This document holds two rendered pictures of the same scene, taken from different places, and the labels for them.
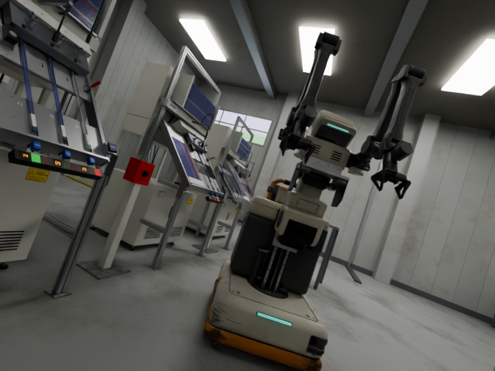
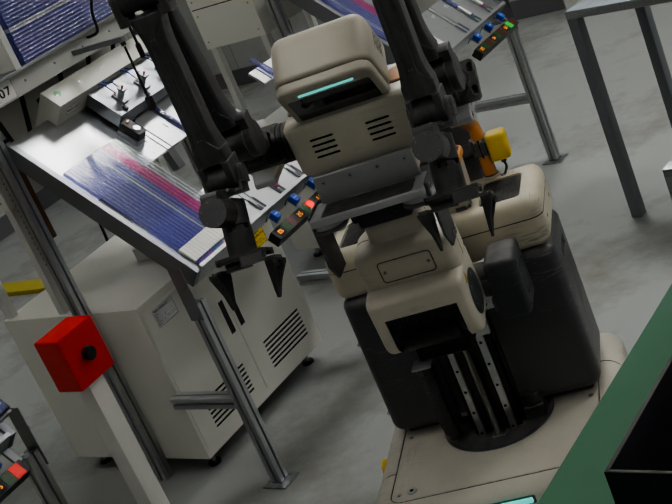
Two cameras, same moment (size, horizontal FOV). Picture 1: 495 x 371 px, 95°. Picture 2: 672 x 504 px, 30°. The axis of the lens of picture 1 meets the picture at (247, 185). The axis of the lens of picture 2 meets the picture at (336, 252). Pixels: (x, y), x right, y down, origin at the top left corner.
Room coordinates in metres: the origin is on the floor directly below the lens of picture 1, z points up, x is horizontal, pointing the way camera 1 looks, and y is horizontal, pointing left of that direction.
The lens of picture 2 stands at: (-1.13, -1.13, 1.84)
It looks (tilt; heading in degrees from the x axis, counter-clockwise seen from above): 20 degrees down; 21
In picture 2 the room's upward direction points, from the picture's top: 23 degrees counter-clockwise
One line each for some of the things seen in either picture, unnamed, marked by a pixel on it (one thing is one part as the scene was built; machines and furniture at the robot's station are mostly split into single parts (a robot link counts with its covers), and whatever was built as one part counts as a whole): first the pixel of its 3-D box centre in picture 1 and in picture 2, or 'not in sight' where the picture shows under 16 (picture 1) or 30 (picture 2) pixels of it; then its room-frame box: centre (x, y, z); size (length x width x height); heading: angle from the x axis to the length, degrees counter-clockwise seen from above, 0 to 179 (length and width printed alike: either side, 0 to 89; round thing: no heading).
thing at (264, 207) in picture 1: (280, 238); (460, 294); (1.58, -0.33, 0.59); 0.55 x 0.34 x 0.83; 92
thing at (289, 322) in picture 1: (261, 304); (514, 456); (1.49, -0.34, 0.16); 0.67 x 0.64 x 0.25; 2
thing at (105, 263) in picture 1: (123, 213); (123, 446); (1.58, 0.74, 0.39); 0.24 x 0.24 x 0.78; 70
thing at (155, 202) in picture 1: (145, 208); (172, 337); (2.42, 0.93, 0.31); 0.70 x 0.65 x 0.62; 160
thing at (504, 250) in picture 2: (303, 235); (462, 304); (1.33, -0.40, 0.68); 0.28 x 0.27 x 0.25; 92
